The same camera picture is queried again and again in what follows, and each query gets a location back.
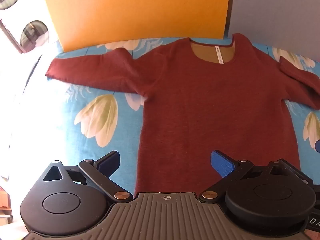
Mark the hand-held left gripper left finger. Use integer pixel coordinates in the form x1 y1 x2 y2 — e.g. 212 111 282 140
42 151 133 203

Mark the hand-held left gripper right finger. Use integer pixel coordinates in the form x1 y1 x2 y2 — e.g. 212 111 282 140
200 150 313 203

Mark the orange headboard panel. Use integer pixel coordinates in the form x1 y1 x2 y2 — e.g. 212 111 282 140
39 0 232 53

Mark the window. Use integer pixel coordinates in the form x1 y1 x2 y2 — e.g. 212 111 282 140
0 0 52 54

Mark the blue floral bedsheet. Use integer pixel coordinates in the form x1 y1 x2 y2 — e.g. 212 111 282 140
24 36 320 197

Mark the maroon long-sleeve sweater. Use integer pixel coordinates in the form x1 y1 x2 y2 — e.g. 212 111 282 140
45 32 320 198

